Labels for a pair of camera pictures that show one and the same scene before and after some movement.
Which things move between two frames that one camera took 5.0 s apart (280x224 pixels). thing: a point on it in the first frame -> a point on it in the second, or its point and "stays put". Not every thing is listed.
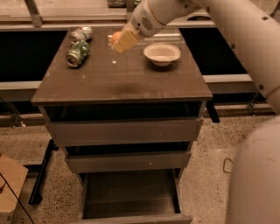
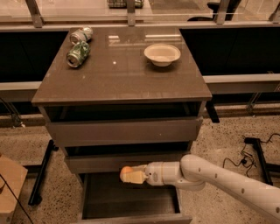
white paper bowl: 162,54 stays put
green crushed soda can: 78,53 stays put
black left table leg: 38,192 stays put
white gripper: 143,20 -> 154,173
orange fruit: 115,36 -> 125,170
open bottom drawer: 133,197 stays put
